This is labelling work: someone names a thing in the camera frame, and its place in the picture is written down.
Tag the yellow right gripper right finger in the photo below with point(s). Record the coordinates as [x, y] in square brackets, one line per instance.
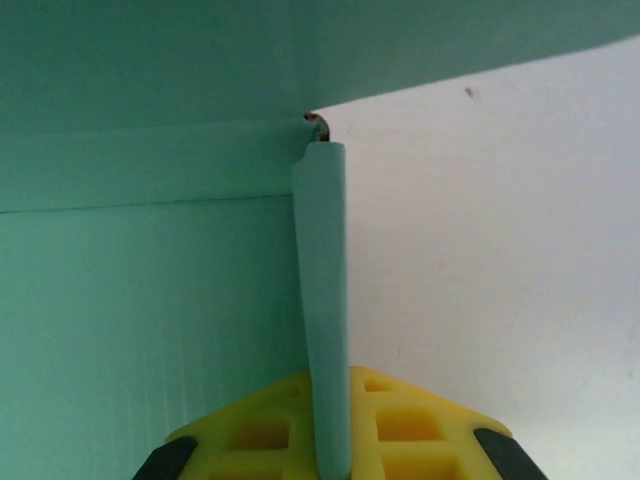
[450, 425]

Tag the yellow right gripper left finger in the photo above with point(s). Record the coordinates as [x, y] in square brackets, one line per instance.
[250, 425]

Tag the teal paper box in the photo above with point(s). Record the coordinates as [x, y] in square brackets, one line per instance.
[150, 300]

